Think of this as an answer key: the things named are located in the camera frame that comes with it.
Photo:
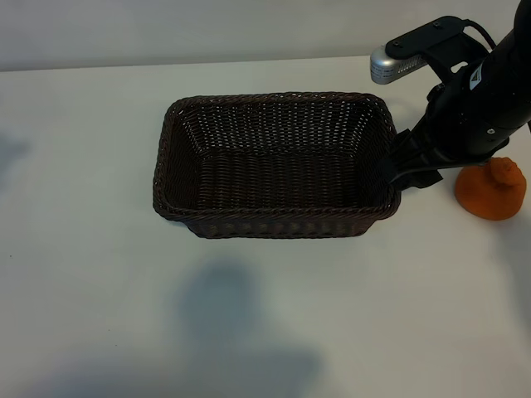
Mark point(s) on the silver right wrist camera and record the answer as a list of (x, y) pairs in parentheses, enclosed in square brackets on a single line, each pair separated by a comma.
[(386, 68)]

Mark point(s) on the dark brown wicker basket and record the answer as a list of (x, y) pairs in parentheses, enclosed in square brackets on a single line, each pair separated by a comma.
[(269, 186)]

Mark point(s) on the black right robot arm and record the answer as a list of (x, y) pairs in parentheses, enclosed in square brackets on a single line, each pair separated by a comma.
[(514, 54)]

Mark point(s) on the orange with knobbed top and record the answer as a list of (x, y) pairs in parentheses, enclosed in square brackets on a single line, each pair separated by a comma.
[(485, 201)]

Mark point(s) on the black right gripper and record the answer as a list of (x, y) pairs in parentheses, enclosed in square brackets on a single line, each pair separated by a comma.
[(460, 124)]

